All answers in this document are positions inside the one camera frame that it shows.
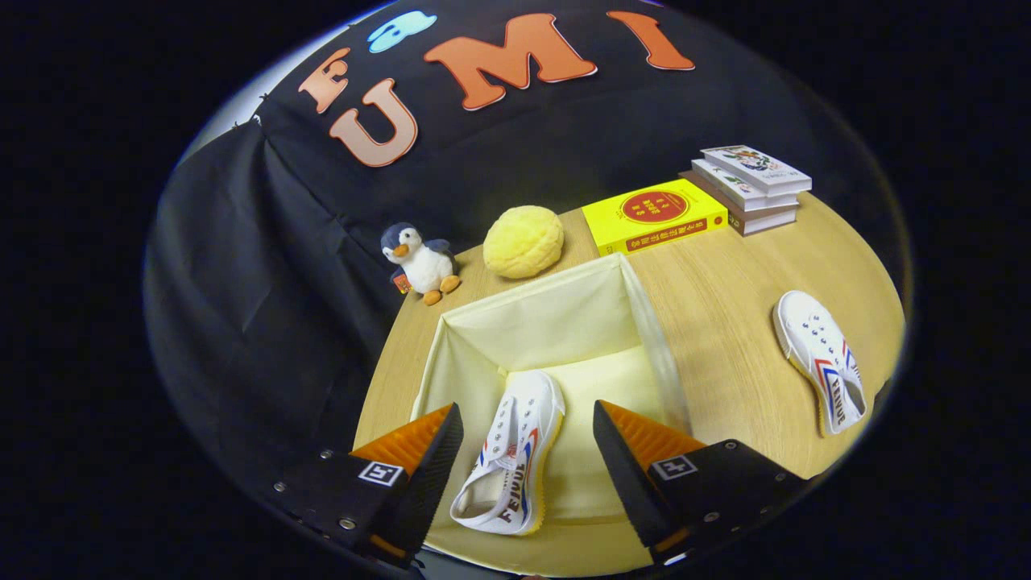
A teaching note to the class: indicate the yellow book with red circle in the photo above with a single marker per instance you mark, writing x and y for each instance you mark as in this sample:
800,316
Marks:
652,211

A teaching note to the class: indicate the yellow round plush ball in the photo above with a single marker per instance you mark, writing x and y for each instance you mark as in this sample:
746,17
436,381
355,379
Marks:
523,242

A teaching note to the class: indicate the white canvas shoe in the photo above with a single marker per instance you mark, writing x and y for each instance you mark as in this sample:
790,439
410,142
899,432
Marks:
523,427
809,338

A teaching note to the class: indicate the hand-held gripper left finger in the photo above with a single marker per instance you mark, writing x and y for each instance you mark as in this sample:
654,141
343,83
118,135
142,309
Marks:
427,483

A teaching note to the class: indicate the penguin plush toy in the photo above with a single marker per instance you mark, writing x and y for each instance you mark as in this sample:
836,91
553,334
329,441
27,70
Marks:
423,266

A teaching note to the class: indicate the white illustrated cover book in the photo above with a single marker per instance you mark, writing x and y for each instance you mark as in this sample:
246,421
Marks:
753,165

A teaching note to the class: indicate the brown cover book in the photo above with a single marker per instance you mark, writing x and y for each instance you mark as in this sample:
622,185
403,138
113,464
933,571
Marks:
765,224

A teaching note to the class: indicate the beige fabric storage box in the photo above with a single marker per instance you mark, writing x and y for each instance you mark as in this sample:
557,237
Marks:
548,322

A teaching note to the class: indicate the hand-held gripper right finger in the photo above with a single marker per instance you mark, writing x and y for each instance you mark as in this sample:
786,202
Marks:
632,483

